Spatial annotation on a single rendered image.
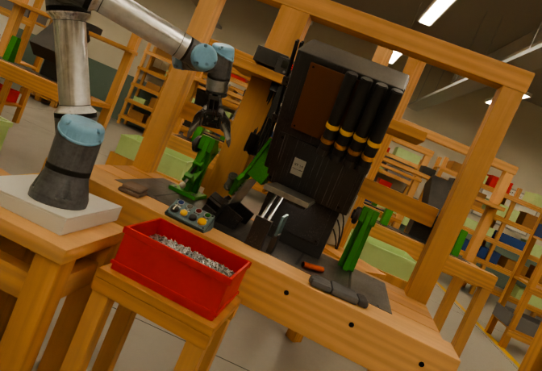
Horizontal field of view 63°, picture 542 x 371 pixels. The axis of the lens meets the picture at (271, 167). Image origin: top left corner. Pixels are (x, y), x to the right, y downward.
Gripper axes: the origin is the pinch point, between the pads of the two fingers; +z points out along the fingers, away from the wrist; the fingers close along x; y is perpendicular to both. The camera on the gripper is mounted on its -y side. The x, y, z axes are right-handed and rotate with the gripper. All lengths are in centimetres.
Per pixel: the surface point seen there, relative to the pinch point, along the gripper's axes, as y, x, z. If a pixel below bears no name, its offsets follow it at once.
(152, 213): 20.7, -12.9, 20.4
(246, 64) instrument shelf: -46, 7, -20
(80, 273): 52, -24, 23
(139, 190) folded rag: 12.9, -19.4, 17.5
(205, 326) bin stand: 66, 12, 19
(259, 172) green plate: -1.7, 20.3, 8.8
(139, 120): -918, -260, 381
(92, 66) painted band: -1043, -431, 305
